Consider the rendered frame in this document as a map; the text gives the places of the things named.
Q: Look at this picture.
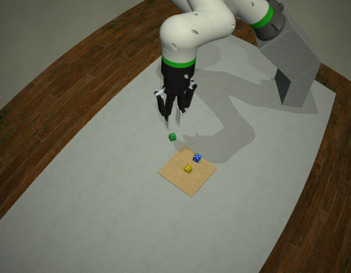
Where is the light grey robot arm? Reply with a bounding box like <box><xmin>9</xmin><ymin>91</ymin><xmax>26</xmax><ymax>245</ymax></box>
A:
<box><xmin>160</xmin><ymin>0</ymin><xmax>286</xmax><ymax>82</ymax></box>

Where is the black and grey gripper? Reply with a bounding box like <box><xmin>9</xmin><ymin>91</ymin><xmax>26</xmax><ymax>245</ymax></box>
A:
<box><xmin>154</xmin><ymin>77</ymin><xmax>197</xmax><ymax>129</ymax></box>

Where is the tan square mat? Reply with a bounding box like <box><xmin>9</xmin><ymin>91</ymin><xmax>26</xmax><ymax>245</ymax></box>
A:
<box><xmin>157</xmin><ymin>145</ymin><xmax>217</xmax><ymax>197</ymax></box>

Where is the green die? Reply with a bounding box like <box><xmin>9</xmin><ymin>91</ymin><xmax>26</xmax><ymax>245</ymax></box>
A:
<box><xmin>169</xmin><ymin>133</ymin><xmax>176</xmax><ymax>142</ymax></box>

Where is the yellow die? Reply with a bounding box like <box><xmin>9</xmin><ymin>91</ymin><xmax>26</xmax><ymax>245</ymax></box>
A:
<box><xmin>183</xmin><ymin>164</ymin><xmax>192</xmax><ymax>173</ymax></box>

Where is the blue die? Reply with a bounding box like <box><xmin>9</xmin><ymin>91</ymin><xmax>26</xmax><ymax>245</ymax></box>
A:
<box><xmin>193</xmin><ymin>153</ymin><xmax>201</xmax><ymax>162</ymax></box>

